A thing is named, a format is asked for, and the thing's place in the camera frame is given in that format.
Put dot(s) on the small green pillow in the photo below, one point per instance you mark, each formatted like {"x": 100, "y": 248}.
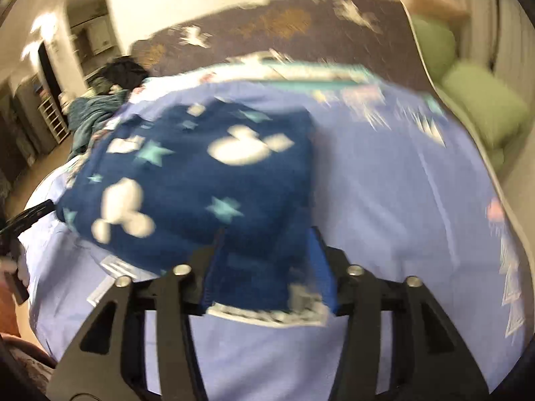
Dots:
{"x": 434, "y": 46}

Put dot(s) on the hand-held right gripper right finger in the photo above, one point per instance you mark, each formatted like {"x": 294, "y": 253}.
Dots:
{"x": 322, "y": 271}

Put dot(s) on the large green pillow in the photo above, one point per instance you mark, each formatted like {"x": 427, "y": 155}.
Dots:
{"x": 487, "y": 100}

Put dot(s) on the blue printed bed blanket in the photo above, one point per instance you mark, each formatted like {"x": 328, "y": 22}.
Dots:
{"x": 397, "y": 209}

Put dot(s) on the black clothes pile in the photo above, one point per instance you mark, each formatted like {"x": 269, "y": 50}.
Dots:
{"x": 125, "y": 73}

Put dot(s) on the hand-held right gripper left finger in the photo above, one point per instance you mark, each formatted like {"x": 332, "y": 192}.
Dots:
{"x": 211, "y": 277}

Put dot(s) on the deer print mattress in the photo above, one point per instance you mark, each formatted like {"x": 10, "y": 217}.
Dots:
{"x": 284, "y": 25}

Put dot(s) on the peach pillow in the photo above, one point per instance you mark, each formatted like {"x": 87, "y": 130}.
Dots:
{"x": 434, "y": 4}

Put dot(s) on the navy star print fleece pajama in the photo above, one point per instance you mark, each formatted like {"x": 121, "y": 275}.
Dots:
{"x": 200, "y": 183}

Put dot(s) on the teal fleece blanket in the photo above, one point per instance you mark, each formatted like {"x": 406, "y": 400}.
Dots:
{"x": 94, "y": 110}

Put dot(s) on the pale ribbed curtain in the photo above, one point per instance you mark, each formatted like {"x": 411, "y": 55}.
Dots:
{"x": 497, "y": 12}

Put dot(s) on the white shelf rack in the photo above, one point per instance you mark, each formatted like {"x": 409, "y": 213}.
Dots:
{"x": 52, "y": 117}

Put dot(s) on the white and teal patterned blanket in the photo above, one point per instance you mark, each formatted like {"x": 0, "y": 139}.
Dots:
{"x": 292, "y": 73}

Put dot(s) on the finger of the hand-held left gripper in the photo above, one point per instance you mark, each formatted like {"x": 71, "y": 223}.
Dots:
{"x": 29, "y": 215}

